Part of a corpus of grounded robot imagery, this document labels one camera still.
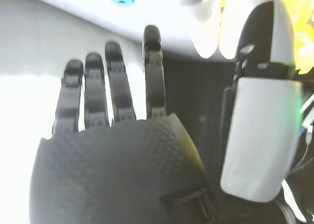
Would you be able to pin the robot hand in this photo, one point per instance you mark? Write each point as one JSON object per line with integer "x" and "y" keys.
{"x": 110, "y": 175}

